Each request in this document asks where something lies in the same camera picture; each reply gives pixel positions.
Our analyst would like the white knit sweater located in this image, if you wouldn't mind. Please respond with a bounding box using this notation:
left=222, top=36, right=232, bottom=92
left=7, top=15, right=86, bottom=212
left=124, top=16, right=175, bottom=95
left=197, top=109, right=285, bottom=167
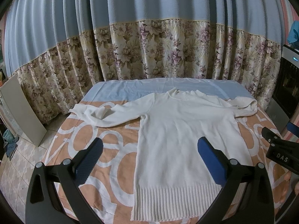
left=72, top=88, right=258, bottom=221

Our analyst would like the teal cloth on floor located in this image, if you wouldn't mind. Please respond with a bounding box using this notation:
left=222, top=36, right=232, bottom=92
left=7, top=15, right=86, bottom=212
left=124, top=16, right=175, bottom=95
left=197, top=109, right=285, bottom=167
left=3, top=129, right=19, bottom=160

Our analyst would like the orange and blue bed sheet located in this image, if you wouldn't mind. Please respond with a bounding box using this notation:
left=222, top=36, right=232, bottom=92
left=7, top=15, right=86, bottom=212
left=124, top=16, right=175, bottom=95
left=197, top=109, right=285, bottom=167
left=43, top=78, right=288, bottom=223

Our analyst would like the blue and floral curtain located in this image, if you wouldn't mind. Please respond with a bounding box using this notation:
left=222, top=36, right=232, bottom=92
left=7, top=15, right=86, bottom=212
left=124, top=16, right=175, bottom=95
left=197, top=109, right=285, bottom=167
left=4, top=0, right=285, bottom=123

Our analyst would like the blue hanging cloth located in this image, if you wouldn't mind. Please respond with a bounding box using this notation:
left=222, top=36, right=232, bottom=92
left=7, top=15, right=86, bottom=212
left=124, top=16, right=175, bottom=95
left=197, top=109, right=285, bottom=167
left=287, top=21, right=299, bottom=46

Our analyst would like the black appliance with display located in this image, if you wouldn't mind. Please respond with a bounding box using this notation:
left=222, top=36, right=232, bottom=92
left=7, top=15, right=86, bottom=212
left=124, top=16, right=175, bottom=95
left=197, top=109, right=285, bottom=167
left=266, top=45, right=298, bottom=133

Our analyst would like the white board leaning on wall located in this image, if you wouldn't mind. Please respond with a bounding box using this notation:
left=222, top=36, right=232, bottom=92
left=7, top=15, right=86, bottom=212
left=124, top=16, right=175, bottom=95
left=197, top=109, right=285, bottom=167
left=1, top=75, right=47, bottom=146

